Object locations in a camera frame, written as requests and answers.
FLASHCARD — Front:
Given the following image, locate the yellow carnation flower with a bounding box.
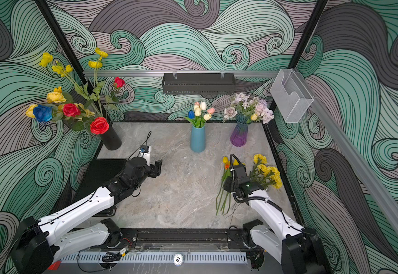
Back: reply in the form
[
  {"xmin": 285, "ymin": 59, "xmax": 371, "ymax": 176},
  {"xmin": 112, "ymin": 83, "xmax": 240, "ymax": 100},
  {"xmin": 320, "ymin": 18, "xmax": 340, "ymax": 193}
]
[
  {"xmin": 260, "ymin": 176, "xmax": 283, "ymax": 189},
  {"xmin": 267, "ymin": 166, "xmax": 280, "ymax": 180},
  {"xmin": 257, "ymin": 164, "xmax": 270, "ymax": 177},
  {"xmin": 253, "ymin": 154, "xmax": 267, "ymax": 165}
]

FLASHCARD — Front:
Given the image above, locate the black corner frame post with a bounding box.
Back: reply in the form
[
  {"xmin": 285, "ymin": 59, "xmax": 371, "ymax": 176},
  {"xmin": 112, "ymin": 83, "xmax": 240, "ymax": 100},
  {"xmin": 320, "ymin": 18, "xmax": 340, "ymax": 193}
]
[{"xmin": 272, "ymin": 1, "xmax": 328, "ymax": 108}]

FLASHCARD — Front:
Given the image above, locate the teal ceramic vase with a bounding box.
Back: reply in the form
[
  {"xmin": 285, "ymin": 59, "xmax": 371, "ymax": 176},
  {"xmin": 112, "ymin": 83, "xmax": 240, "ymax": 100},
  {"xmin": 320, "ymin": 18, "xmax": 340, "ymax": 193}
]
[{"xmin": 190, "ymin": 126, "xmax": 206, "ymax": 153}]

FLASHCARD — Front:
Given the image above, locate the black vase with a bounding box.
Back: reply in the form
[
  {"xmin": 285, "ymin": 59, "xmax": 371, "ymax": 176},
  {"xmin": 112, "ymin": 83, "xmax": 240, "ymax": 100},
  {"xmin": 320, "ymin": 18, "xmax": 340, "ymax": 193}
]
[{"xmin": 100, "ymin": 124, "xmax": 122, "ymax": 151}]

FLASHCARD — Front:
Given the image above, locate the black wall tray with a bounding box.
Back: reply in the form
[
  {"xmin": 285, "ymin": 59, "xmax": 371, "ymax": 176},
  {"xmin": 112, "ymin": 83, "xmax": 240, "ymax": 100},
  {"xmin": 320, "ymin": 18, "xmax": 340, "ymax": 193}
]
[{"xmin": 162, "ymin": 72, "xmax": 236, "ymax": 98}]

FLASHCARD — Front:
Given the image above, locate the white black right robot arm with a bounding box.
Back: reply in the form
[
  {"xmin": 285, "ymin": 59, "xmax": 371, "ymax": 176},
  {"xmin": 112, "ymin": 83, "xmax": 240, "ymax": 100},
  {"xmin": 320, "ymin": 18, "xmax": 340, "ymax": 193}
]
[{"xmin": 221, "ymin": 154, "xmax": 332, "ymax": 274}]

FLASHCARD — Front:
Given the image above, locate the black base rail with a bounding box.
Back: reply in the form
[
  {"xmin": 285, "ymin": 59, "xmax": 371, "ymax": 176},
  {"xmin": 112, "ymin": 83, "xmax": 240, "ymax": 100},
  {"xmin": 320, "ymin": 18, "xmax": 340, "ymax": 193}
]
[{"xmin": 97, "ymin": 222, "xmax": 267, "ymax": 250}]

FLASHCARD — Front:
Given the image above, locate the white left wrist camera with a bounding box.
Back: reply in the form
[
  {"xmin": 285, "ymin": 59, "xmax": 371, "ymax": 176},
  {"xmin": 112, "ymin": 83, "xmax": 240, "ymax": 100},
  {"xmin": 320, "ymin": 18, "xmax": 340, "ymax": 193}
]
[{"xmin": 138, "ymin": 145, "xmax": 152, "ymax": 166}]

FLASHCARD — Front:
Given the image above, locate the yellow tulip single stem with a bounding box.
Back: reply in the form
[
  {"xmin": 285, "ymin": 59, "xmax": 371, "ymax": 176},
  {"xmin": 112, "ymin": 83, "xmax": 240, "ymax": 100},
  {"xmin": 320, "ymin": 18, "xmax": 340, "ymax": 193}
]
[{"xmin": 216, "ymin": 156, "xmax": 230, "ymax": 197}]

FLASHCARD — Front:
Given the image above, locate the black case with handle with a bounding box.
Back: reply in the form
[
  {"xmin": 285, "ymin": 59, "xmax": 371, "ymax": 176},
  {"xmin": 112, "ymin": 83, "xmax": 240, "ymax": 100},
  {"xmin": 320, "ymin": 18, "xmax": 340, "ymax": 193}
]
[{"xmin": 72, "ymin": 159, "xmax": 128, "ymax": 217}]

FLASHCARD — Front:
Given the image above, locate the clear plastic wall bin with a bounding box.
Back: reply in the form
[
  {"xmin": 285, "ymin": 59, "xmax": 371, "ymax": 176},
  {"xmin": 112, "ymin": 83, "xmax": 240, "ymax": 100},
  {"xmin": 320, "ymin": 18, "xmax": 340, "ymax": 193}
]
[{"xmin": 270, "ymin": 68, "xmax": 314, "ymax": 123}]

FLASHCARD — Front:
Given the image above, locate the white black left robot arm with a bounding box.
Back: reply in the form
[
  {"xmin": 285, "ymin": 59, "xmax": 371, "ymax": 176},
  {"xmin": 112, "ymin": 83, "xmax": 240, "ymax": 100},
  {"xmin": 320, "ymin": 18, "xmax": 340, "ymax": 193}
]
[{"xmin": 10, "ymin": 156, "xmax": 162, "ymax": 274}]

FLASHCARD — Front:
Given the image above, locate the pink lilac flower bunch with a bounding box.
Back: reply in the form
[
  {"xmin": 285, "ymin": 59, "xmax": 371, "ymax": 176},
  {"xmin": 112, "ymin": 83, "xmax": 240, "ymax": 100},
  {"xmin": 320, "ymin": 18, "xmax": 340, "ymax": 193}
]
[{"xmin": 224, "ymin": 92, "xmax": 275, "ymax": 124}]

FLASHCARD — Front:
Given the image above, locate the colourful tulip bunch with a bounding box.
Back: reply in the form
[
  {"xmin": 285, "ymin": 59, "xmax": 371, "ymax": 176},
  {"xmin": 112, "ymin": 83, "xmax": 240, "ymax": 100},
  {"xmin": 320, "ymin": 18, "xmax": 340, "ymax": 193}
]
[{"xmin": 185, "ymin": 102, "xmax": 215, "ymax": 129}]

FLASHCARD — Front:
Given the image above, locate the mixed rose bouquet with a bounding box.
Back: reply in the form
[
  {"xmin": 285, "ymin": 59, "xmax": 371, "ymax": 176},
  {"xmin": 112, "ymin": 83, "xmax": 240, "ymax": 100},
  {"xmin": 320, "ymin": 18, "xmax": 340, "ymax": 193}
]
[{"xmin": 25, "ymin": 47, "xmax": 111, "ymax": 135}]

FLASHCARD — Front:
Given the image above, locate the white slotted cable duct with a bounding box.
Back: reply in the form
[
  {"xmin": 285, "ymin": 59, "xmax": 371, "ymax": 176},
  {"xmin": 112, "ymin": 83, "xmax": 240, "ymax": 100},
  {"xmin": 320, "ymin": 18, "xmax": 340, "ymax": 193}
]
[{"xmin": 60, "ymin": 251, "xmax": 248, "ymax": 264}]

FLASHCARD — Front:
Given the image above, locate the orange tulip stem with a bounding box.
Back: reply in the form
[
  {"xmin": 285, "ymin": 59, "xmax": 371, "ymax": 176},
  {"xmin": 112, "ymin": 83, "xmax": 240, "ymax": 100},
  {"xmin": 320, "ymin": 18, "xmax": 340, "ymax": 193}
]
[{"xmin": 223, "ymin": 162, "xmax": 231, "ymax": 184}]

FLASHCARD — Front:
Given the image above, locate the red small block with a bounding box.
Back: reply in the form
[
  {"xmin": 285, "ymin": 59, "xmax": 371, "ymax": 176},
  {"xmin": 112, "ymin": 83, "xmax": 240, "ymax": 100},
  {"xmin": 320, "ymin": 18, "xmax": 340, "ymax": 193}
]
[{"xmin": 47, "ymin": 261, "xmax": 61, "ymax": 271}]

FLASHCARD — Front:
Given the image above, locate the black left corner post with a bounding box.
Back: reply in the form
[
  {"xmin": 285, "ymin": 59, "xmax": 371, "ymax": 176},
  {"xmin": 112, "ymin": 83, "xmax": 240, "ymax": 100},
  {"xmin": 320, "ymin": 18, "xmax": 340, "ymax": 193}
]
[{"xmin": 34, "ymin": 0, "xmax": 86, "ymax": 84}]

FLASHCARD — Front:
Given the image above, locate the purple glass vase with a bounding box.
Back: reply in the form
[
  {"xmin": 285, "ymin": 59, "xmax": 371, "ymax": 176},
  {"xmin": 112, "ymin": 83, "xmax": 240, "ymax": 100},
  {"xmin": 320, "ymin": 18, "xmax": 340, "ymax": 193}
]
[{"xmin": 230, "ymin": 114, "xmax": 249, "ymax": 147}]

